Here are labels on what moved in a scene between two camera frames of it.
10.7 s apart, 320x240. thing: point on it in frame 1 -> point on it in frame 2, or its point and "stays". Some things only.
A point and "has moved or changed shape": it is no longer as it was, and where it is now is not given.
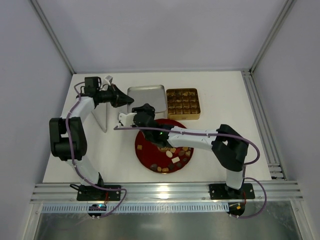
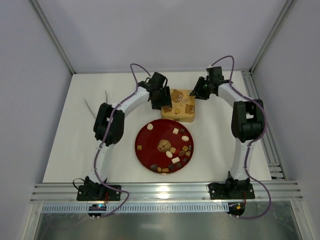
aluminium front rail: x=166 y=191 stays
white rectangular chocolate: x=175 y=160 stays
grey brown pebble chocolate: x=154 y=167 stays
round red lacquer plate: x=160 y=160 stays
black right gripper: x=141 y=114 -> x=198 y=90
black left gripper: x=116 y=96 -> x=161 y=100
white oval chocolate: x=169 y=153 stays
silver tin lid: x=154 y=96 has moved or changed shape
